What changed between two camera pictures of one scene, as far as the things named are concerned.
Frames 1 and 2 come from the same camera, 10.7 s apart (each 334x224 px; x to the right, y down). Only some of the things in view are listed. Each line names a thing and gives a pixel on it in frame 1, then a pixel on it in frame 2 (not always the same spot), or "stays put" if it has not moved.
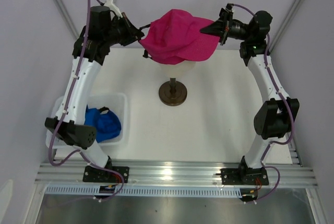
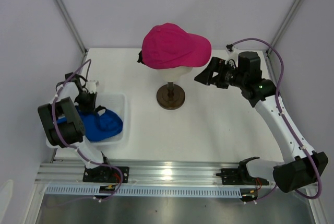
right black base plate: [231, 176] stays put
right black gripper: [222, 27] → [217, 65]
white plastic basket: [117, 103] stays put
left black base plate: [93, 174] stays put
